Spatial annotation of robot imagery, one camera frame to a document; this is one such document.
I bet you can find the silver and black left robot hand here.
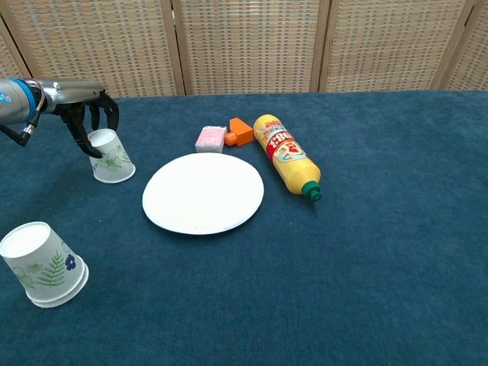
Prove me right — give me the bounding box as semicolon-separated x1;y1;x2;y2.
40;79;120;159

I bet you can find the white paper cup green flower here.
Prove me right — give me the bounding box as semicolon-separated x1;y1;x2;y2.
86;128;136;185

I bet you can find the white paper cup fern print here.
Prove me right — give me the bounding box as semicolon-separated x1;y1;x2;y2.
0;221;87;303

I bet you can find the white paper cup blue flower outline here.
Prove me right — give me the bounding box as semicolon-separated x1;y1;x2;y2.
28;262;91;310

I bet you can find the woven rattan screen panel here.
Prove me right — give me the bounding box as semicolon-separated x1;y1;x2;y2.
170;0;331;96
430;0;488;92
319;0;480;94
0;22;34;83
0;0;187;100

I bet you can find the pink and white small box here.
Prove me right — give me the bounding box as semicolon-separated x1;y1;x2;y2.
194;124;228;154

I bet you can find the white round paper plate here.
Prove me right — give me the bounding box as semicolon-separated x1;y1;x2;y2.
142;152;265;236

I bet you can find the orange toy block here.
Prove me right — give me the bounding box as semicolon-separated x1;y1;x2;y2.
223;117;255;147

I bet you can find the yellow bottle with green cap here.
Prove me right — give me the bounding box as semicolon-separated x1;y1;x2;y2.
253;114;323;205

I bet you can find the blue tablecloth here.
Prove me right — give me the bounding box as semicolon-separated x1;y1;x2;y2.
0;90;488;366

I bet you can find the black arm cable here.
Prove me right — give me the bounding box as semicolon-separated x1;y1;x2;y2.
0;91;47;148

